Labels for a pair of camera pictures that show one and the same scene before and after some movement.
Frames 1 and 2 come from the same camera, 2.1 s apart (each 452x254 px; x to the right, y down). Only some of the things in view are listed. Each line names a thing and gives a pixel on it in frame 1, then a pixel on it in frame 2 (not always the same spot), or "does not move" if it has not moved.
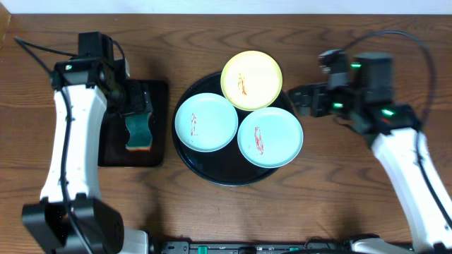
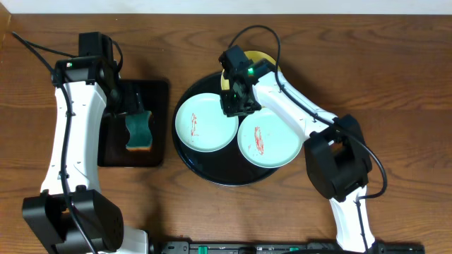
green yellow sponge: x=140 y=138 does not move
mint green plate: x=206 y=122 does not move
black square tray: x=112 y=150 does not move
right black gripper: x=310 y=99 -> x=232 y=110
